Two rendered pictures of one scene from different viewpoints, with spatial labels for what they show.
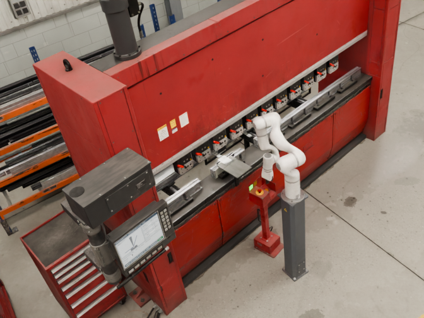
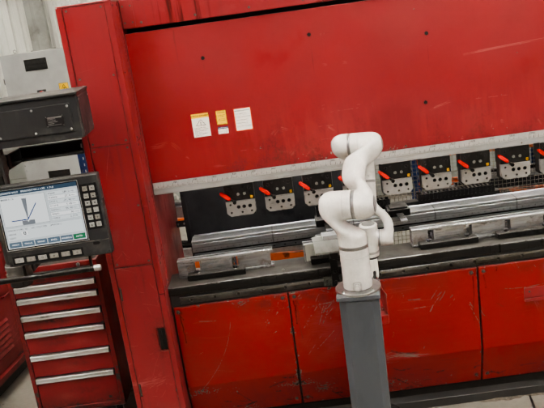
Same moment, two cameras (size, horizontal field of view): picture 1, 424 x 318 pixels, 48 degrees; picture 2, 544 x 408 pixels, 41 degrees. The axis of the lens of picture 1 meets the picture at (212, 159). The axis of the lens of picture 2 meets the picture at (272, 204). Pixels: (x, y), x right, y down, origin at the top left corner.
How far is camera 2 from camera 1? 259 cm
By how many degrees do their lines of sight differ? 40
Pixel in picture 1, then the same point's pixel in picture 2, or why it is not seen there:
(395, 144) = not seen: outside the picture
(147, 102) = (178, 64)
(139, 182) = (51, 116)
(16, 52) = not seen: hidden behind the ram
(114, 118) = (85, 42)
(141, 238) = (42, 213)
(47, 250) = not seen: hidden behind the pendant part
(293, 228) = (349, 359)
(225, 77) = (335, 76)
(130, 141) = (107, 89)
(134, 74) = (157, 10)
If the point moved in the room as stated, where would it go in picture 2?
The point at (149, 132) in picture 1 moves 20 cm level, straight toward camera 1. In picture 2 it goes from (176, 115) to (153, 123)
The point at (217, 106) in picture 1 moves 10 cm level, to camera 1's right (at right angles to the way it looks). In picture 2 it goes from (316, 122) to (333, 121)
